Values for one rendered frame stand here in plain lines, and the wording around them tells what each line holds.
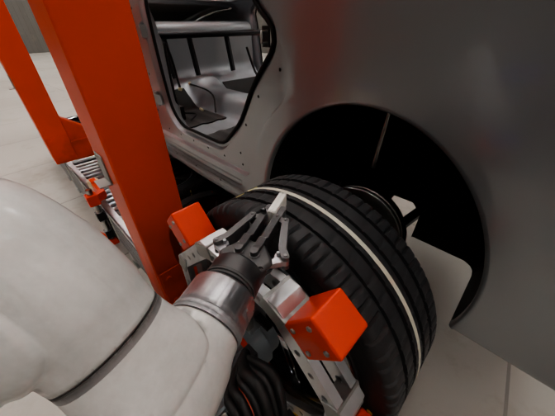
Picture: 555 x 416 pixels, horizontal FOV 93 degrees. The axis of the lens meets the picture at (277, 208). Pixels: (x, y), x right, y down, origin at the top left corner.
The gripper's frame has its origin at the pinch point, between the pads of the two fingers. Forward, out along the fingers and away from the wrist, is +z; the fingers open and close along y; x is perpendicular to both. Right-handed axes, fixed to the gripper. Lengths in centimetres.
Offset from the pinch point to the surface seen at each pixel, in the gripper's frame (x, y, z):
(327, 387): -19.6, 14.9, -19.2
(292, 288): -8.3, 6.4, -10.8
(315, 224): -3.0, 7.3, 0.9
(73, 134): -42, -218, 106
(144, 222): -21, -48, 9
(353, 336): -7.5, 17.0, -16.6
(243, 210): -3.0, -8.1, 1.2
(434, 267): -120, 78, 127
